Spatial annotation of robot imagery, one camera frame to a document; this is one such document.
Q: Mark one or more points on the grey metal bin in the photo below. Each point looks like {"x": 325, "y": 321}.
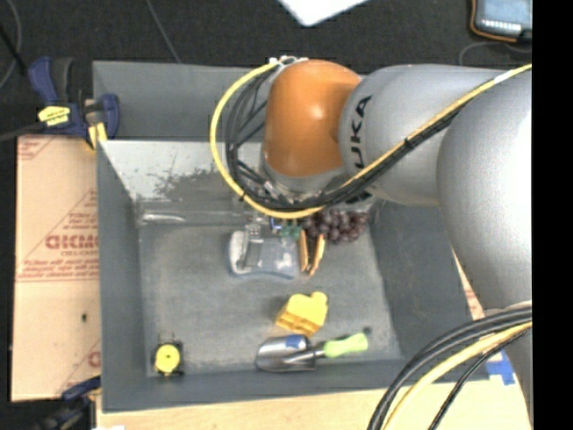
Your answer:
{"x": 197, "y": 298}

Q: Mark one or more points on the yellow toy block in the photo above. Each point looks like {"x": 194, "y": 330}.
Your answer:
{"x": 303, "y": 312}

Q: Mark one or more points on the brown wooden clothespin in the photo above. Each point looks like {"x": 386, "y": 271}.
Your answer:
{"x": 312, "y": 253}

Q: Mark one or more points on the brown cardboard board red print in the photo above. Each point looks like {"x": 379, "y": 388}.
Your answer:
{"x": 53, "y": 222}

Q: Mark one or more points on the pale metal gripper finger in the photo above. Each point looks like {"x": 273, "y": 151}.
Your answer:
{"x": 242, "y": 251}
{"x": 256, "y": 252}

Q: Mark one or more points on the yellow and black round device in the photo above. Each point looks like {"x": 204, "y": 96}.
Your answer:
{"x": 167, "y": 359}

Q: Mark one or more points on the purple toy grape bunch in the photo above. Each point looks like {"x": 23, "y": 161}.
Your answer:
{"x": 338, "y": 227}

